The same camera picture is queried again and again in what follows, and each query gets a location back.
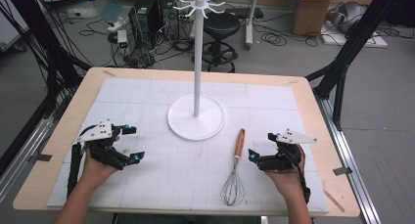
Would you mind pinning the person's left hand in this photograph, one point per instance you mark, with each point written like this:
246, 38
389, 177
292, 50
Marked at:
94, 171

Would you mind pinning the white power strip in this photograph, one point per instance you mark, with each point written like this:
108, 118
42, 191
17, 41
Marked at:
116, 24

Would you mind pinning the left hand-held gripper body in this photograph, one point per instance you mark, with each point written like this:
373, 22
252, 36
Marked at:
98, 132

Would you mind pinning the white grid mat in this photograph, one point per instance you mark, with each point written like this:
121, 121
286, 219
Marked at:
163, 178

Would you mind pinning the grey rounded device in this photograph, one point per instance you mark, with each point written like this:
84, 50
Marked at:
349, 17

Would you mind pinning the white floor board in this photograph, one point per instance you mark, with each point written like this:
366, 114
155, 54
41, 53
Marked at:
375, 41

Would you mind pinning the thin wooden stick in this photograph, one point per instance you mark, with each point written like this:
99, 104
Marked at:
333, 200

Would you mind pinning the white hook rack stand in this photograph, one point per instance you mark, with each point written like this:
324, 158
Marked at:
197, 70

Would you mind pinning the black round stool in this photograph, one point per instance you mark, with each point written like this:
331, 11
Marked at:
221, 24

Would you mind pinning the person's right hand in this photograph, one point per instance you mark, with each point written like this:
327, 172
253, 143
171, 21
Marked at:
288, 181

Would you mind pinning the white adapter with green light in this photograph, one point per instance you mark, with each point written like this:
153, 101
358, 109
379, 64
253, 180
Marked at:
122, 38

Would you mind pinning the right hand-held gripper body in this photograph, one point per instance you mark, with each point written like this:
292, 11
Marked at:
282, 160

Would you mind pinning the cardboard box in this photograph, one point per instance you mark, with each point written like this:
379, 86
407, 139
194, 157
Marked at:
310, 12

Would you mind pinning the black computer tower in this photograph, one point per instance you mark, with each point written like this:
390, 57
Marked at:
143, 18
169, 15

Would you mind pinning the black metal frame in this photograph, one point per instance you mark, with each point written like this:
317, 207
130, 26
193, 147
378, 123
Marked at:
349, 48
49, 61

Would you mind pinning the white stand pole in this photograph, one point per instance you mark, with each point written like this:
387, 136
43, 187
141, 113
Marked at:
250, 22

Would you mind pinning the black tape piece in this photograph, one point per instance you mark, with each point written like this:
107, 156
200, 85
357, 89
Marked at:
43, 157
342, 170

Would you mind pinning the aluminium rail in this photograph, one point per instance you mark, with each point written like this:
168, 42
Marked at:
23, 155
352, 165

